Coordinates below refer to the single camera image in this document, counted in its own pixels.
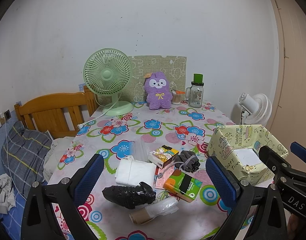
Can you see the crumpled white grey cloth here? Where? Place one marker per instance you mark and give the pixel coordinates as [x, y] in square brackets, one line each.
[7, 198]

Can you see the beige door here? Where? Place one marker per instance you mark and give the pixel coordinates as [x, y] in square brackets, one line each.
[288, 118]

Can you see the toothpick jar orange lid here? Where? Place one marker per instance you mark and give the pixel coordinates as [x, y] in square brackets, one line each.
[177, 96]

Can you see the green desk fan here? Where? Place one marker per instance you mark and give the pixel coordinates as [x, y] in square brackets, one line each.
[107, 72]

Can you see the green patterned wall mat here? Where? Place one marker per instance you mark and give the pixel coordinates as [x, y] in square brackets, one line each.
[174, 68]

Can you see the pink card packet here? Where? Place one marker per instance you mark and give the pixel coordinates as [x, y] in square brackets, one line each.
[160, 181]

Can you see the glass jar green lid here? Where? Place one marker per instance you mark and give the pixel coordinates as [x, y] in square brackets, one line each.
[194, 93]

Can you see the white tissue pack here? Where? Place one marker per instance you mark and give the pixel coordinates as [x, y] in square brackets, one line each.
[131, 172]

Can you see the floral tablecloth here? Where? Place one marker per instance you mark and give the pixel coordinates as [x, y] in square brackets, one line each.
[180, 127]

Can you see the green orange tissue pack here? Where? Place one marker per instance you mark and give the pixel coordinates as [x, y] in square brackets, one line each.
[183, 185]

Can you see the cartoon yellow tissue pack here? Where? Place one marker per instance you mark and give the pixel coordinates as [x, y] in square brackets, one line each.
[162, 156]

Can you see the clear plastic bag pack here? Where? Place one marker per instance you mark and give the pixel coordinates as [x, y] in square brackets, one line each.
[139, 151]

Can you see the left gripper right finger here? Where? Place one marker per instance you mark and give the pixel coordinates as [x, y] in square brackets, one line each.
[269, 220]

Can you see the purple plush toy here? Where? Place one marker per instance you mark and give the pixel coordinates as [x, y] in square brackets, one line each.
[158, 92]

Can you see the black plastic bag bundle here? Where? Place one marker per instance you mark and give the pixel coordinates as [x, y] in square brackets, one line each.
[130, 196]

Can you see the white standing fan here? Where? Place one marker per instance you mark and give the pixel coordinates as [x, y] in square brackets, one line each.
[256, 110]

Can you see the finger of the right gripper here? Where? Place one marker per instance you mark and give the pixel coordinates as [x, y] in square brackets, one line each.
[275, 163]
[298, 150]

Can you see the grey drawstring pouch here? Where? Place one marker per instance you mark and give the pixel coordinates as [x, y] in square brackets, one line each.
[187, 161]

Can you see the grey plaid pillow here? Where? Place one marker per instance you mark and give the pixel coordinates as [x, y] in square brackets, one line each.
[23, 154]

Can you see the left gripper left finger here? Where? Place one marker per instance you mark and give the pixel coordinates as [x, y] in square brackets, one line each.
[39, 220]

